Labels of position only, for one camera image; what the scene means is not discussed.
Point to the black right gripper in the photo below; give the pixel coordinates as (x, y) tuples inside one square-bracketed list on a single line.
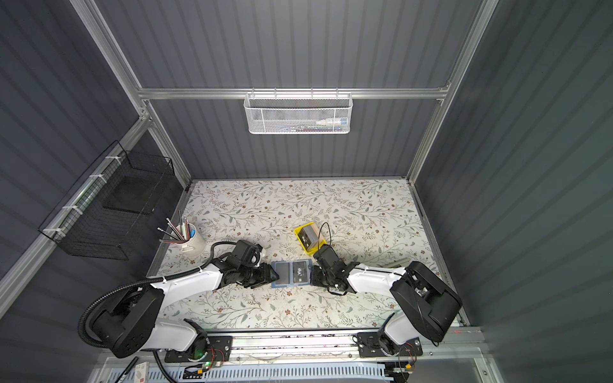
[(320, 275)]

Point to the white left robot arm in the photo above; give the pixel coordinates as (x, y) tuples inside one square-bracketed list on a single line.
[(128, 319)]

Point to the blue leather card holder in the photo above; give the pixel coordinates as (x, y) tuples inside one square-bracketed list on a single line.
[(273, 285)]

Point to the black wire mesh basket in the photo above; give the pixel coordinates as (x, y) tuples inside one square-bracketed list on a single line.
[(117, 212)]

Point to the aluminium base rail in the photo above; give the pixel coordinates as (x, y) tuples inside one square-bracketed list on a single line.
[(242, 347)]

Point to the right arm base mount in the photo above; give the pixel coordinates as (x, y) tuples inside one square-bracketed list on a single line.
[(375, 344)]

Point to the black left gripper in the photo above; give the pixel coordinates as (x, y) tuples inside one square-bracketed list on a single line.
[(261, 274)]

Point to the white wire mesh basket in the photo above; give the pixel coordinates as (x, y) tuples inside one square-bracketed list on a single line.
[(279, 113)]

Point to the yellow plastic card tray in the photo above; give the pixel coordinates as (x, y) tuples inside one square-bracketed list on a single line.
[(313, 250)]

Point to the white tube in basket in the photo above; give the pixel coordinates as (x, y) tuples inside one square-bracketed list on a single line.
[(335, 123)]

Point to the white pen cup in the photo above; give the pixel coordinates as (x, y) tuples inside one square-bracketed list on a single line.
[(195, 245)]

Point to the pens in cup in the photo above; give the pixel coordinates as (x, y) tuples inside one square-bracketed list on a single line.
[(179, 233)]

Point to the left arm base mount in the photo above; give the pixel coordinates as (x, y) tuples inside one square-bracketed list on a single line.
[(211, 349)]

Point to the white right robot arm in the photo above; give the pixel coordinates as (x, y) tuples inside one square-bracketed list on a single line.
[(427, 305)]

